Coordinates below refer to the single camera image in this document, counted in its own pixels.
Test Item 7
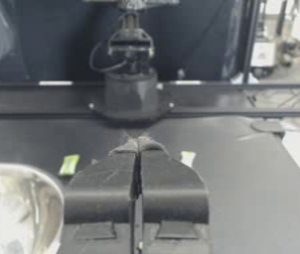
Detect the green candy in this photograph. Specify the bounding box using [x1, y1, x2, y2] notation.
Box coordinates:
[180, 150, 199, 168]
[59, 154, 81, 177]

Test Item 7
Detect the steel bowl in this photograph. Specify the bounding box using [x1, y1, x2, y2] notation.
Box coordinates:
[0, 163, 66, 254]

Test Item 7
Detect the black backdrop curtain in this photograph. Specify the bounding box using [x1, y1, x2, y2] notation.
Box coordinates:
[11, 0, 247, 82]

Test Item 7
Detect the white label strip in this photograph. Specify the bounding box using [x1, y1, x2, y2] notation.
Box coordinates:
[38, 80, 76, 86]
[175, 79, 204, 86]

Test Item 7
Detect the white background box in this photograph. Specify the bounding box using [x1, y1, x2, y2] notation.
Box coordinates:
[250, 41, 278, 68]

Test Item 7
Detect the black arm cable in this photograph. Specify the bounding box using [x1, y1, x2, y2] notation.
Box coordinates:
[88, 39, 130, 74]

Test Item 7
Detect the black upright post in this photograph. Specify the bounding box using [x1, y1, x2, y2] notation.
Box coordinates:
[240, 0, 263, 83]

